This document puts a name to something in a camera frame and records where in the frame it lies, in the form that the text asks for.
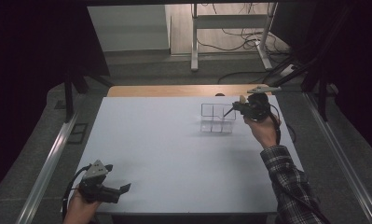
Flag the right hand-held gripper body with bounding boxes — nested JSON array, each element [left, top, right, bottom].
[[242, 85, 282, 122]]

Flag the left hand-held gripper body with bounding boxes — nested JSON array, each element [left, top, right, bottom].
[[77, 160, 121, 204]]

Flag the black gold makeup brush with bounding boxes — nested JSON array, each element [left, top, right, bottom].
[[223, 94, 247, 119]]

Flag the clear plastic organizer box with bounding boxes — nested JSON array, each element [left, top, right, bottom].
[[200, 102, 238, 134]]

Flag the person's right hand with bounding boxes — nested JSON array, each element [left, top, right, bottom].
[[243, 115, 282, 150]]

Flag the person's left hand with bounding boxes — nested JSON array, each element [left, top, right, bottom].
[[62, 186, 103, 224]]

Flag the white power strip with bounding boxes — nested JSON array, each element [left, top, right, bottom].
[[279, 63, 297, 78]]

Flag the black metal stand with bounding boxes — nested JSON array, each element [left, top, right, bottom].
[[62, 70, 114, 124], [269, 46, 341, 123]]

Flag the wooden table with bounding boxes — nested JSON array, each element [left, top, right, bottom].
[[106, 83, 273, 98]]

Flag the black curtain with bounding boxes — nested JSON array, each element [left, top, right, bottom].
[[269, 0, 372, 162], [0, 0, 111, 200]]

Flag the white cabinet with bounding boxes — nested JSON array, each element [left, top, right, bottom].
[[87, 4, 172, 53]]

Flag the left hand-held gripper cable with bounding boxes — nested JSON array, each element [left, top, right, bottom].
[[62, 164, 93, 216]]

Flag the hand-held gripper cable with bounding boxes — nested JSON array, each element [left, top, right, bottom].
[[267, 104, 297, 147], [62, 164, 93, 216]]

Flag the right hand-held gripper cable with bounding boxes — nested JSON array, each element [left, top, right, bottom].
[[267, 104, 297, 147]]

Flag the aluminium rail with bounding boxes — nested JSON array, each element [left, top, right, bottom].
[[302, 91, 372, 224], [16, 111, 81, 224]]

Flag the black floor cables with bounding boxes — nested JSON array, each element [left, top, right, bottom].
[[195, 3, 291, 53]]

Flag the white metal table frame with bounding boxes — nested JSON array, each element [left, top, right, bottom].
[[190, 3, 280, 73]]

